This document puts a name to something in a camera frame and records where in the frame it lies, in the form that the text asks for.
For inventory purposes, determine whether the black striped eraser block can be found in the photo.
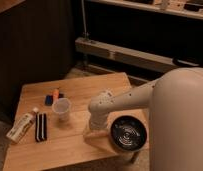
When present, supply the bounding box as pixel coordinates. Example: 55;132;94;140
35;113;47;142

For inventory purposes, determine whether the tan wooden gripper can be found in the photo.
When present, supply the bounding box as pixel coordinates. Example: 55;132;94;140
83;127;112;152

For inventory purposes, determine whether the wooden shelf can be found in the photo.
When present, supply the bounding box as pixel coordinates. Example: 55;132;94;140
88;0;203;20

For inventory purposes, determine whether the metal pole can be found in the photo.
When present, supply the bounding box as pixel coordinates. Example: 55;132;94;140
81;0;89;40

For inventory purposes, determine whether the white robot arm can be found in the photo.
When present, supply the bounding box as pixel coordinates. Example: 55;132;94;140
84;67;203;171

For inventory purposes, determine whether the white tube with label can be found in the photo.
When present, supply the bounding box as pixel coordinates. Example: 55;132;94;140
6;107;39;143

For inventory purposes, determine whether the clear plastic cup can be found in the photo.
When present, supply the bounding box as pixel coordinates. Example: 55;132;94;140
52;98;71;121

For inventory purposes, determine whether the black ceramic bowl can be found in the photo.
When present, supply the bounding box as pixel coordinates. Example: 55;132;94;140
110;115;147;152

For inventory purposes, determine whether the wooden side table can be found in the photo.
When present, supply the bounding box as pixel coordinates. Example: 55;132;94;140
2;72;151;171

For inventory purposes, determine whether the blue block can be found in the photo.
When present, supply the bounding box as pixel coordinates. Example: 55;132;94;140
45;95;53;106

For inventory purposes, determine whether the orange marker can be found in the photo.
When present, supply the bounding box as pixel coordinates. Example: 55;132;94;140
52;88;59;101

